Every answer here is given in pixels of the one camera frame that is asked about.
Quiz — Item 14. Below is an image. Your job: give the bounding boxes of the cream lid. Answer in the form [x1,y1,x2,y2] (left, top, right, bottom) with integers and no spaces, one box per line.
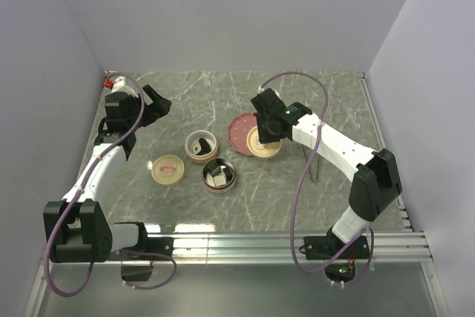
[246,126,282,160]
[151,154,186,186]

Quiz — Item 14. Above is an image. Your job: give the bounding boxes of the metal tongs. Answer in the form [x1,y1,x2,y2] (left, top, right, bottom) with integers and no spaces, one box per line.
[300,145,320,184]

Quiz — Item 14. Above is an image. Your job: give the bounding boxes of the black spiky food piece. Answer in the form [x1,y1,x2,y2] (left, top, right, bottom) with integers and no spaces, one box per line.
[191,141,212,156]

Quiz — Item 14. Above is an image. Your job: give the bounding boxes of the sushi roll pale centre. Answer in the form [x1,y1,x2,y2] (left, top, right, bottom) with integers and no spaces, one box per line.
[221,165,234,182]

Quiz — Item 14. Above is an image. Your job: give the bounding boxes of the sushi roll orange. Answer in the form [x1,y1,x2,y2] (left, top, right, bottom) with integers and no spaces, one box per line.
[203,160,222,178]

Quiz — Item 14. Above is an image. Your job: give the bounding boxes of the sushi roll red centre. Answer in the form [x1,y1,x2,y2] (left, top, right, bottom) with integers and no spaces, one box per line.
[213,174,227,188]

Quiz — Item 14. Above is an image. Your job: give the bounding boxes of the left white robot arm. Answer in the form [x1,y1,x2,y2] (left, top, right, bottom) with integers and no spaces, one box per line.
[43,85,171,263]

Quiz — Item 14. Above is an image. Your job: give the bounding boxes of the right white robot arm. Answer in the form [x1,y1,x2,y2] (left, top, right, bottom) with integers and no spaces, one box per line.
[251,88,402,260]

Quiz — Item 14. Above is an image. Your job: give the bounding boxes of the cream lunch box container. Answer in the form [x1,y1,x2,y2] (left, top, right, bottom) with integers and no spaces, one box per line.
[185,130,218,164]

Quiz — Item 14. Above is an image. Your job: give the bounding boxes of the steel lunch box container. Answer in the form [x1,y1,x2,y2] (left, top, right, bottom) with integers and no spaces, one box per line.
[202,157,237,194]

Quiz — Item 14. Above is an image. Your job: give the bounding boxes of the pink polka dot plate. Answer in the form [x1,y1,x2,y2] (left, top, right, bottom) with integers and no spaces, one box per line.
[227,112,257,157]

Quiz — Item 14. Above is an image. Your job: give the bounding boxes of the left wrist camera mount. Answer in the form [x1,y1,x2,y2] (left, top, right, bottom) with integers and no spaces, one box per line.
[104,75,138,97]

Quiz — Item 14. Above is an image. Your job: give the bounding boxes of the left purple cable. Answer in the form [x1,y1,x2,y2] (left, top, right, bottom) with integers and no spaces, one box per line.
[43,73,178,296]

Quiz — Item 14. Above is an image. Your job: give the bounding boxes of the purple cable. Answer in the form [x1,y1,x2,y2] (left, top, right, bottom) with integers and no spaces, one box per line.
[258,70,374,287]
[43,73,178,296]

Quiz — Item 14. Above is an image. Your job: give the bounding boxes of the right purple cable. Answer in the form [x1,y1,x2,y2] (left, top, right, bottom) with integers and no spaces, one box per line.
[258,70,374,287]

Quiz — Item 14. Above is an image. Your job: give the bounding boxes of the aluminium rail frame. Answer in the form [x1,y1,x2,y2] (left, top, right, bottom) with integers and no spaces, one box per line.
[27,71,450,316]

